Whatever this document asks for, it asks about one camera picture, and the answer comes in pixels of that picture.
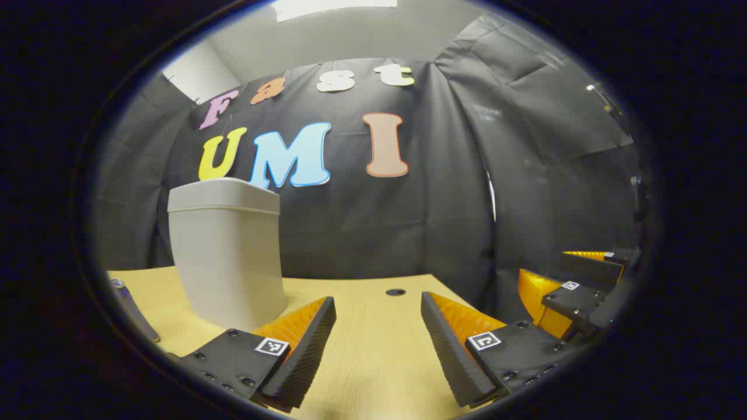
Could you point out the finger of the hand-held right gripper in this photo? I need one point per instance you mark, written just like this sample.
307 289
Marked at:
575 300
589 268

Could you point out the black backdrop cloth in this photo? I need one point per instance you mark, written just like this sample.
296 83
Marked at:
408 221

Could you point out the light wooden desktop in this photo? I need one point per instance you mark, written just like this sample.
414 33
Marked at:
373 356

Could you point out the long ceiling light panel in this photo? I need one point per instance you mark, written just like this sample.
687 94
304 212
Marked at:
332 9

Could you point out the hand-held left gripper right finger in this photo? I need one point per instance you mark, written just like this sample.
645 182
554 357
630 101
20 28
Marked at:
449 356

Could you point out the white desktop garbage bin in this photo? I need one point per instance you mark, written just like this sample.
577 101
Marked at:
227 251

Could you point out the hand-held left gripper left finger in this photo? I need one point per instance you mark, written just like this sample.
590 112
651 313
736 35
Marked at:
303 361

